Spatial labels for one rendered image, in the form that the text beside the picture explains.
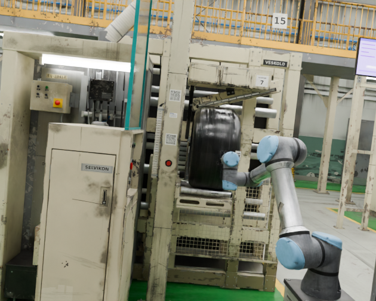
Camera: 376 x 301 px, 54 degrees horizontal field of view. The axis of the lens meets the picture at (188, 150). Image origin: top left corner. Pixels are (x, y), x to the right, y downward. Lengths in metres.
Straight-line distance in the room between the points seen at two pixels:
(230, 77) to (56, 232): 1.61
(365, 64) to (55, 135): 5.09
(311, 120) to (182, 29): 10.15
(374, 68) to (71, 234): 5.24
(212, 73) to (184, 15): 0.47
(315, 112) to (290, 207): 11.04
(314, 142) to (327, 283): 10.93
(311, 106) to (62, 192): 11.06
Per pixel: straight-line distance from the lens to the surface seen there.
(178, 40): 2.53
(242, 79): 2.79
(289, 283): 1.67
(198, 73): 2.76
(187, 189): 2.43
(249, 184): 1.94
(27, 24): 8.20
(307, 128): 12.39
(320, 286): 1.59
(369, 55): 6.27
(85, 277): 1.96
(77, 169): 1.84
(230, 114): 2.41
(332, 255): 1.56
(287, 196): 1.51
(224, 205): 2.44
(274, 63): 3.18
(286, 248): 1.46
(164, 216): 2.55
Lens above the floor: 1.31
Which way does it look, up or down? 4 degrees down
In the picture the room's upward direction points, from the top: 6 degrees clockwise
